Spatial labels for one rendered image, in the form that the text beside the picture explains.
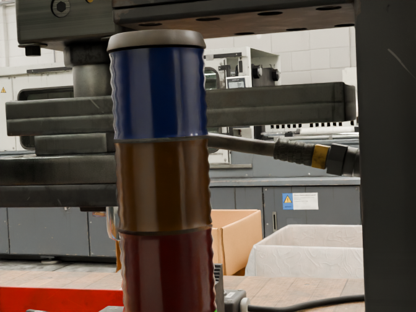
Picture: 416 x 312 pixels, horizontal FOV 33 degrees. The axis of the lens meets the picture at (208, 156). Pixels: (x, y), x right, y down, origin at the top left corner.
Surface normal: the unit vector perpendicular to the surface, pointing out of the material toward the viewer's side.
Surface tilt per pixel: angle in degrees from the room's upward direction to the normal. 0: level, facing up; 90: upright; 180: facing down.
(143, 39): 72
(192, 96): 104
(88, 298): 90
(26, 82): 90
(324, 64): 90
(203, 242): 76
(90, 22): 90
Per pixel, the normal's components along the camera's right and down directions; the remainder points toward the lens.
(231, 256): 0.91, -0.05
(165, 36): 0.22, -0.28
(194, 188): 0.62, 0.25
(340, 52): -0.35, 0.06
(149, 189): -0.22, 0.30
